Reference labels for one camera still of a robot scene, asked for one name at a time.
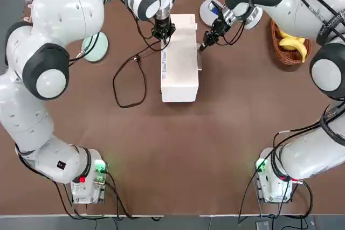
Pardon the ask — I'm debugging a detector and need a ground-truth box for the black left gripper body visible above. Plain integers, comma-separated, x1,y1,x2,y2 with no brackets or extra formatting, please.
154,16,174,32

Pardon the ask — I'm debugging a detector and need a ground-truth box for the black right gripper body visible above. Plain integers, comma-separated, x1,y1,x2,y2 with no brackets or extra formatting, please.
209,15,231,38

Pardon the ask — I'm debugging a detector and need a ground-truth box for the white toaster oven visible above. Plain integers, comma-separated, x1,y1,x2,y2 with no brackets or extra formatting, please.
160,13,203,103

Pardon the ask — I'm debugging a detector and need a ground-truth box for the grey round plate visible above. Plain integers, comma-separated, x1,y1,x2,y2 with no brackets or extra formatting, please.
199,0,226,28

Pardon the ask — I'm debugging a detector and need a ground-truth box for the pale green round plate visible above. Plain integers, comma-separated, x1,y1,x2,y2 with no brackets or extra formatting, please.
81,32,109,63

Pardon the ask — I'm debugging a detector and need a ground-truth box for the brown wicker basket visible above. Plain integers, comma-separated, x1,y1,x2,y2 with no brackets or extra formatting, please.
271,19,312,66

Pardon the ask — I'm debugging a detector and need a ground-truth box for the grey floor socket box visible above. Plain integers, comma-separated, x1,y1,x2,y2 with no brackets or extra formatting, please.
254,220,270,230

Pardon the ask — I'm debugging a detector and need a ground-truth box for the dark brown oven power cable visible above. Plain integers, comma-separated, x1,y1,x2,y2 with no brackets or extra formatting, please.
112,40,162,108

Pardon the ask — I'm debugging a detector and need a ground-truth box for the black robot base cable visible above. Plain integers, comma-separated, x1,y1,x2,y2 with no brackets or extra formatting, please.
237,177,314,225
103,169,164,220

